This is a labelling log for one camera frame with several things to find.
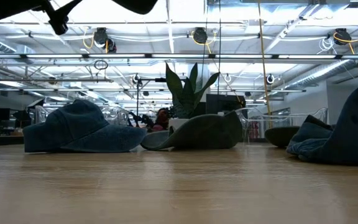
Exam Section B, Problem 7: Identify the snake plant in white pot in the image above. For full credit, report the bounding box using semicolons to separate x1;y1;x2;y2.
165;62;221;131

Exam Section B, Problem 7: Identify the yellow hanging cord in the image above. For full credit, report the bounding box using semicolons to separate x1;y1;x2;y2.
257;0;273;129

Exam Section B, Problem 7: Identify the grey-green denim cap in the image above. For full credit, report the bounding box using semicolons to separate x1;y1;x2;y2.
140;110;244;151
264;126;301;148

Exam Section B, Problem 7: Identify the black power cable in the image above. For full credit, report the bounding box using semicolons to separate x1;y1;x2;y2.
217;0;223;96

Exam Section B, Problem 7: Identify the long ceiling light bar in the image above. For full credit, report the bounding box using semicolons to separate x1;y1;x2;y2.
0;53;358;60

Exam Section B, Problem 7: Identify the black monitor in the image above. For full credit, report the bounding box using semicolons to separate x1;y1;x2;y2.
206;93;247;114

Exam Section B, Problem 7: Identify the black ceiling cord reel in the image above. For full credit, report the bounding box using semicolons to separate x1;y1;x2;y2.
334;27;352;46
193;27;209;45
93;27;117;54

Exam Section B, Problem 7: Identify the blue denim cap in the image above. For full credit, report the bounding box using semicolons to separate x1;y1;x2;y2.
22;99;148;154
286;72;358;166

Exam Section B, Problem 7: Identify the black light stand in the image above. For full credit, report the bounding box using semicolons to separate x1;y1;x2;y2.
135;77;167;127

